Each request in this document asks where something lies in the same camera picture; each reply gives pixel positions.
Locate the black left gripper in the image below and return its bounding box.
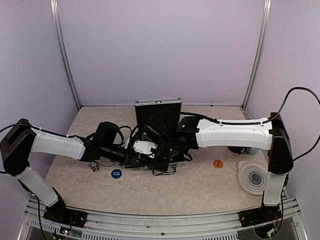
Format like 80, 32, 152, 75
101, 142, 146, 169

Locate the black white chip stack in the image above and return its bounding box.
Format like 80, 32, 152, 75
90, 161, 100, 172

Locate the aluminium poker chip case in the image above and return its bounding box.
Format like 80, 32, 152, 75
133, 97, 188, 176

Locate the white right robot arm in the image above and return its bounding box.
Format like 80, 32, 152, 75
129, 112, 294, 222

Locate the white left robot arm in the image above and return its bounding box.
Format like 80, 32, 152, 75
0, 118, 150, 223

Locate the blue round button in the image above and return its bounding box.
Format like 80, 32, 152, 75
111, 169, 123, 179

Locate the orange round button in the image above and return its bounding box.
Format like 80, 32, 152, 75
213, 159, 224, 169

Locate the light blue mug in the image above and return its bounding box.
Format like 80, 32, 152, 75
246, 147, 260, 156

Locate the grey striped plate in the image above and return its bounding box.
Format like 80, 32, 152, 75
237, 160, 268, 197

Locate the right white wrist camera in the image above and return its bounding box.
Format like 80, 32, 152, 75
133, 140, 157, 156

